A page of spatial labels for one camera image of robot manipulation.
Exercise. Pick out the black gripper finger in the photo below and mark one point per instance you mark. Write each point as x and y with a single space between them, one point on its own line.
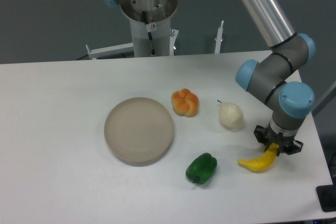
290 147
261 134

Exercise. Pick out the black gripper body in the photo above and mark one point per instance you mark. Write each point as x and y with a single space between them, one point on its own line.
278 138

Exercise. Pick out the yellow banana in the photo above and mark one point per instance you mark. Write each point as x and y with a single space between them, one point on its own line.
263 162

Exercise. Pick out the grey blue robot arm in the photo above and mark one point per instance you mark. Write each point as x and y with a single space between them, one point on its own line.
290 102

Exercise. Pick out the white pear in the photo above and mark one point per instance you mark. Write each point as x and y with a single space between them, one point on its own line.
230 115

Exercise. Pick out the black device at table edge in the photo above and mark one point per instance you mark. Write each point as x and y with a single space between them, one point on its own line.
326 196

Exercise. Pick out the green bell pepper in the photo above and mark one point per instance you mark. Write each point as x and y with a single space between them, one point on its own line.
201 169

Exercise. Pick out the orange bread roll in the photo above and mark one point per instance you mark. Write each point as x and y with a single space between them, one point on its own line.
185 103

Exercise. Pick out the beige round plate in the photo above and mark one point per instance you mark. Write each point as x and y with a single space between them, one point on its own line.
139 131

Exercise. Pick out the grey diagonal frame bar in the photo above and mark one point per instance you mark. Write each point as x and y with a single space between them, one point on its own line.
324 99

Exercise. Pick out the white upright metal bracket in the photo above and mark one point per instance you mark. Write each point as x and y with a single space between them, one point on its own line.
219 38

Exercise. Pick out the white metal frame bracket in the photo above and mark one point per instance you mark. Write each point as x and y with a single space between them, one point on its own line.
109 51

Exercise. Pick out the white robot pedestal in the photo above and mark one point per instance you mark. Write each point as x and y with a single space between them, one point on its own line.
150 24

